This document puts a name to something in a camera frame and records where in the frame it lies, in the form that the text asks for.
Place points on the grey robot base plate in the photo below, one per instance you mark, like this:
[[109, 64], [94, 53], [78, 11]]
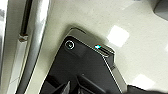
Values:
[[86, 63]]

